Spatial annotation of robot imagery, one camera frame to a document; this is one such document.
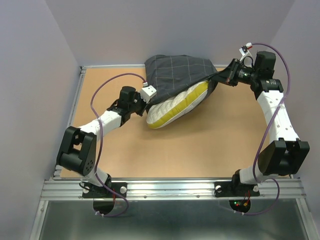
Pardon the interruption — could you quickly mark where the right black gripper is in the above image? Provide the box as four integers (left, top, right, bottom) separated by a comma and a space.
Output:
211, 58, 259, 87

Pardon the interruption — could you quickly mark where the white pillow yellow edge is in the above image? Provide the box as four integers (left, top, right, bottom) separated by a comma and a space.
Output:
146, 80, 210, 130

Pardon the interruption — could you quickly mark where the dark grey checked pillowcase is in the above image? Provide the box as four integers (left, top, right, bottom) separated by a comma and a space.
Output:
144, 54, 218, 111

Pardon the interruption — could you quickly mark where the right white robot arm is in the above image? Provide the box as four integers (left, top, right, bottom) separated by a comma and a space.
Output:
227, 51, 310, 196

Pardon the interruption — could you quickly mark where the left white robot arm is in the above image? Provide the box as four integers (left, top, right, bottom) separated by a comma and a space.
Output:
56, 86, 156, 197

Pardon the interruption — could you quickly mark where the metal front panel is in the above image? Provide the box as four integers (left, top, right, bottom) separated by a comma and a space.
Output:
39, 199, 308, 240

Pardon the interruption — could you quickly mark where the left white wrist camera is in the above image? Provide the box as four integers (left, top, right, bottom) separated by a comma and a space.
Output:
139, 85, 157, 104

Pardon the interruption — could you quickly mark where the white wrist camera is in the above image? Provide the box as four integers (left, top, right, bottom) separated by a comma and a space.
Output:
239, 42, 253, 62
139, 85, 157, 104

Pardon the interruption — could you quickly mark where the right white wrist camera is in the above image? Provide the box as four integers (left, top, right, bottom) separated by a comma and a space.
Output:
239, 42, 253, 62

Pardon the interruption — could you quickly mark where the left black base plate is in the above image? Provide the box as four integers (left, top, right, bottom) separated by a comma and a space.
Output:
79, 181, 128, 199

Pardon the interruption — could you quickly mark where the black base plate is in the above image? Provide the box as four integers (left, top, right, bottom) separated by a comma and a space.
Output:
214, 181, 260, 198
79, 181, 128, 199

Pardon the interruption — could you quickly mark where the aluminium frame rail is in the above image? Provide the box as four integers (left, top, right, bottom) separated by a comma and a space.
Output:
41, 65, 307, 201

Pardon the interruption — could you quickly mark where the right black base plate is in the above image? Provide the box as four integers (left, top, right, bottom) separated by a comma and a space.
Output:
214, 181, 260, 198

